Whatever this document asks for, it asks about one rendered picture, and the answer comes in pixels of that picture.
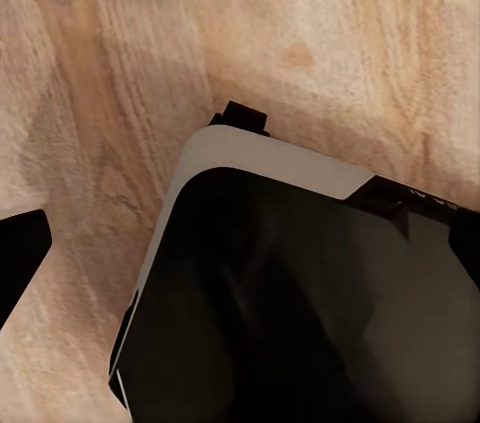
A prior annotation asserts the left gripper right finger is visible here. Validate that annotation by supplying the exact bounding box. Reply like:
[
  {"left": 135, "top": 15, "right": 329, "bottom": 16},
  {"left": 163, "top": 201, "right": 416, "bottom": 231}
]
[{"left": 448, "top": 208, "right": 480, "bottom": 289}]

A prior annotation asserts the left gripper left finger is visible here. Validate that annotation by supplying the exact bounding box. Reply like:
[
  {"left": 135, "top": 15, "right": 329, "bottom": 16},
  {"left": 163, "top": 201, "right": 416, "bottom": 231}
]
[{"left": 0, "top": 209, "right": 52, "bottom": 329}]

